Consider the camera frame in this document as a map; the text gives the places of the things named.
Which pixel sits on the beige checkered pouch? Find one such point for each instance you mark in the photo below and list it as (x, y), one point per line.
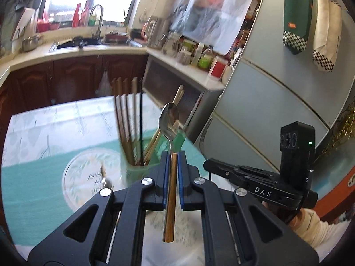
(327, 35)

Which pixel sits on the red-tipped light chopstick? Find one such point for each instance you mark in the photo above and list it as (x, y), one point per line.
(168, 125)

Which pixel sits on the red label white jar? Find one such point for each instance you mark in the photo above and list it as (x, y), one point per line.
(217, 68)

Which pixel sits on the red spray bottle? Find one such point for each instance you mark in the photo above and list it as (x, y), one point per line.
(76, 16)

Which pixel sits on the steel spoon wooden handle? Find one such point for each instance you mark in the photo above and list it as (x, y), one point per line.
(168, 234)

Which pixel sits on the glass pitcher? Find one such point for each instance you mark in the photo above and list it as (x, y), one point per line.
(172, 45)

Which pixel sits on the floral teal tablecloth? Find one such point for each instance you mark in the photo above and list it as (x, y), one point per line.
(51, 166)

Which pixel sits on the green plastic utensil holder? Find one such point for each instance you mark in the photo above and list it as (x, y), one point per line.
(130, 174)

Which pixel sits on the translucent plastic curtain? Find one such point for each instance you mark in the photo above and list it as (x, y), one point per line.
(214, 23)

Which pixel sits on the small steel pot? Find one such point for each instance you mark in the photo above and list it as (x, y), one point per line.
(31, 43)

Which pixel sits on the green label bottle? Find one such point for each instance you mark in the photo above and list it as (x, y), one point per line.
(206, 58)

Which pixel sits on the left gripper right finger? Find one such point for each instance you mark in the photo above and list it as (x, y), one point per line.
(238, 229)

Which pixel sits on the steel electric kettle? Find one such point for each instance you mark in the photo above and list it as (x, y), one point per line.
(154, 31)

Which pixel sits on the person's right hand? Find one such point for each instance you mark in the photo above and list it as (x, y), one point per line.
(306, 225)

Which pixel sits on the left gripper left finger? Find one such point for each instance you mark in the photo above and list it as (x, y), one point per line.
(109, 228)

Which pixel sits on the grey refrigerator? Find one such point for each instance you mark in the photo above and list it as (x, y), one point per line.
(270, 88)

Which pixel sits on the green checkered pouch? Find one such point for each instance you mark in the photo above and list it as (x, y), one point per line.
(297, 18)

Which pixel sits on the black chopstick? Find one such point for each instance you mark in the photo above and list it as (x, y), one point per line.
(140, 140)

